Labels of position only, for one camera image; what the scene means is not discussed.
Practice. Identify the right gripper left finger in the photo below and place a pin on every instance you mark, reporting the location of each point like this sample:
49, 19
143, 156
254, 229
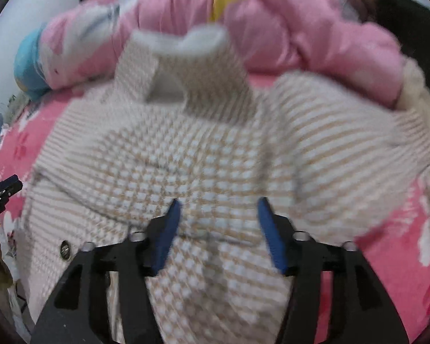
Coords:
77, 309

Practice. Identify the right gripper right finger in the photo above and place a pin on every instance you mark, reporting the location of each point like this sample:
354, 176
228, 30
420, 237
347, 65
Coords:
336, 296

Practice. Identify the beige white houndstooth coat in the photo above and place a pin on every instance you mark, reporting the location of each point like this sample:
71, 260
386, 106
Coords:
180, 121

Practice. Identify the pink floral bed sheet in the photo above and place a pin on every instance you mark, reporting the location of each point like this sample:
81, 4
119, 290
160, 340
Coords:
392, 247

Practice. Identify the cream fluffy garment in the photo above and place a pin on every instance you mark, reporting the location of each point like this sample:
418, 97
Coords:
415, 94

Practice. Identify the black bed headboard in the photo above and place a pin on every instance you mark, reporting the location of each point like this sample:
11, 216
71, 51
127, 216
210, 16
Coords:
409, 21

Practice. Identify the pink cartoon quilt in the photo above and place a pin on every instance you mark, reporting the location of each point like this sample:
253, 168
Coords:
270, 37

